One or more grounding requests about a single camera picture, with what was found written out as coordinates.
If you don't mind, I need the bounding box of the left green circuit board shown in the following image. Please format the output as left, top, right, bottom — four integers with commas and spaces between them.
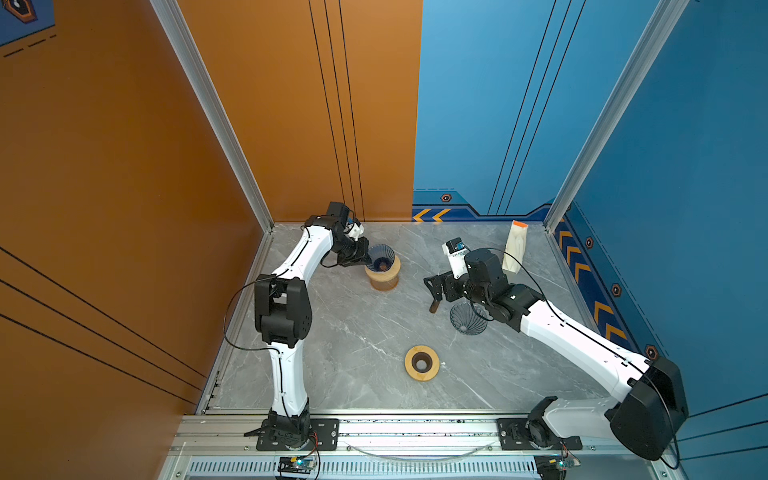
276, 456, 317, 479

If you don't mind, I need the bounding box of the aluminium corner post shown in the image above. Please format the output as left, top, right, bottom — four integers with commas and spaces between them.
150, 0, 274, 234
543, 0, 689, 233

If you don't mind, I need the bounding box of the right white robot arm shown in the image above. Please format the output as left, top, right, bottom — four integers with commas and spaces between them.
424, 238, 689, 461

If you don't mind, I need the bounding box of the wooden dripper holder ring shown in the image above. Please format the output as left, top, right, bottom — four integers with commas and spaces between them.
364, 257, 402, 287

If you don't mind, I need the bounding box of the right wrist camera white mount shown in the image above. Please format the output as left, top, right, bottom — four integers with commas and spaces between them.
442, 237, 469, 279

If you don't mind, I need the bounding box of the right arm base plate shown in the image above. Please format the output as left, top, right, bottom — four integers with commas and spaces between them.
496, 417, 583, 451

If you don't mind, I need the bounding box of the right green circuit board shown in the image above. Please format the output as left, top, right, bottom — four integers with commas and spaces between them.
534, 456, 581, 480

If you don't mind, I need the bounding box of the left aluminium corner post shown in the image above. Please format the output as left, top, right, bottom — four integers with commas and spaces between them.
150, 0, 274, 234

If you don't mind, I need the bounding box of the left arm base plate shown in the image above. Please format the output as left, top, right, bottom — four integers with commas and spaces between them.
256, 412, 340, 452

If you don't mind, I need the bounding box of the green circuit board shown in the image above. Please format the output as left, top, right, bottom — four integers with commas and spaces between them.
534, 456, 581, 480
276, 456, 317, 479

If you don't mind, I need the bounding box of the blue ribbed plastic dripper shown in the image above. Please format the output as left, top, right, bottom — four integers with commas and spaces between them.
366, 244, 396, 273

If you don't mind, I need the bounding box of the grey ribbed glass dripper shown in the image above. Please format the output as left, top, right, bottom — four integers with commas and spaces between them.
449, 303, 488, 336

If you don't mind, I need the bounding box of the right aluminium corner post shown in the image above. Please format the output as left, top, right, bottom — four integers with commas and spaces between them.
543, 0, 689, 233

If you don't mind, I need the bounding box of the front aluminium rail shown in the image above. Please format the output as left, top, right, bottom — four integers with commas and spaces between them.
158, 410, 686, 479

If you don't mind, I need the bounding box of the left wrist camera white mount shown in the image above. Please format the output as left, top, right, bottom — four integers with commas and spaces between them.
344, 219, 365, 241

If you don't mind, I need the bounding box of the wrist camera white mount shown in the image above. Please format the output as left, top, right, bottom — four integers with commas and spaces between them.
442, 237, 469, 279
344, 219, 365, 241

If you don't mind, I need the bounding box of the orange glass carafe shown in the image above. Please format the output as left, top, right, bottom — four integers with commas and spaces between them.
370, 277, 399, 292

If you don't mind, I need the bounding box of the coffee filter paper pack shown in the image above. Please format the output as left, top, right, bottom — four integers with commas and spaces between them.
502, 220, 529, 273

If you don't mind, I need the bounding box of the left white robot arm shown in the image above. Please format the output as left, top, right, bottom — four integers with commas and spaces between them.
254, 202, 370, 444

